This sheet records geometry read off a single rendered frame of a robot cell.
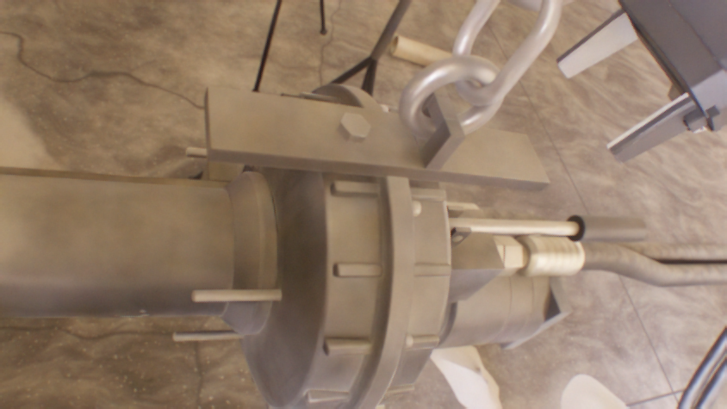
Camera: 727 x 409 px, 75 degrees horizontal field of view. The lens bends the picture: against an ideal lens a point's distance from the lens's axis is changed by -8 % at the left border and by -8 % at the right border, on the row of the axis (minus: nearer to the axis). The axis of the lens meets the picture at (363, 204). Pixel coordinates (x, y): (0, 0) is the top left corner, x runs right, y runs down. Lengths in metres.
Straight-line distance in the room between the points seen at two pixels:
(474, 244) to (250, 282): 0.23
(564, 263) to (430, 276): 0.29
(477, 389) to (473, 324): 1.05
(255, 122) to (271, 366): 0.19
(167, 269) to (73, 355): 1.00
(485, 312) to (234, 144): 0.38
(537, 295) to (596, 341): 1.49
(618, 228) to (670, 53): 0.29
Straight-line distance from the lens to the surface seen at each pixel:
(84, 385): 1.35
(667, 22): 0.39
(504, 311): 0.61
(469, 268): 0.49
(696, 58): 0.37
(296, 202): 0.36
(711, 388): 1.52
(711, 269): 1.03
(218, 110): 0.31
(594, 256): 0.67
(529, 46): 0.29
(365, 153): 0.33
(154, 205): 0.40
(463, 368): 1.62
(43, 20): 2.12
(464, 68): 0.31
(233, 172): 0.52
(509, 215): 0.72
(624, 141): 0.37
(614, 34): 0.43
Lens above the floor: 1.29
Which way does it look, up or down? 46 degrees down
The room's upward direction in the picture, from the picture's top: 35 degrees clockwise
